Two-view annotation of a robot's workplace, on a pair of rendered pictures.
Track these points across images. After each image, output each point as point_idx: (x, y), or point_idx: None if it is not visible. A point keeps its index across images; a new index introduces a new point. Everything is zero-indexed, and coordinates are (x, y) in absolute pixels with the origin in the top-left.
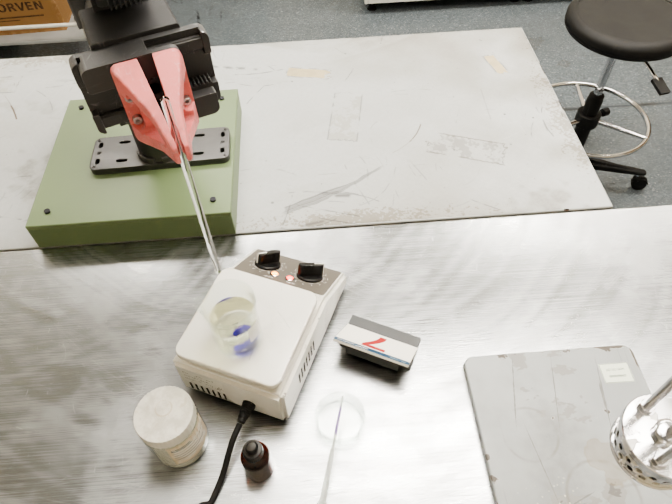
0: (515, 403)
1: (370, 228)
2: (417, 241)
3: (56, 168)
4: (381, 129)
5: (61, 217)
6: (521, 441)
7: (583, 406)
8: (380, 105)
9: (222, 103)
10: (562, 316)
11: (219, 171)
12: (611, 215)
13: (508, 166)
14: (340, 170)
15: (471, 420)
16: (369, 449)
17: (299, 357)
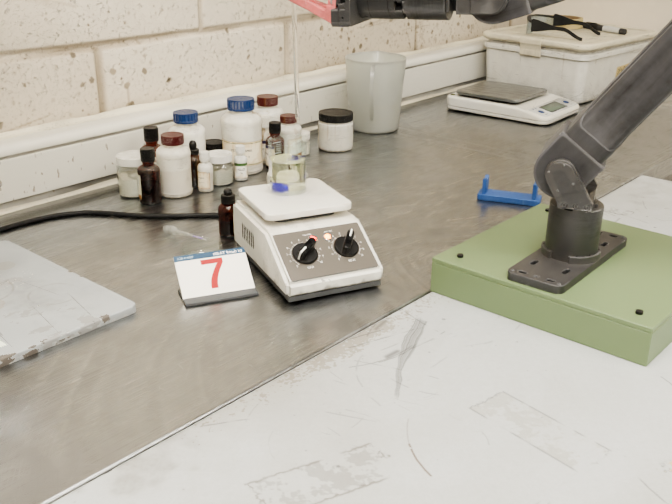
0: (75, 300)
1: (323, 344)
2: (263, 356)
3: (608, 224)
4: (466, 438)
5: (532, 212)
6: (59, 289)
7: (13, 319)
8: (525, 470)
9: (627, 310)
10: (59, 370)
11: (497, 270)
12: (33, 496)
13: (237, 485)
14: (432, 371)
15: None
16: (169, 259)
17: (247, 215)
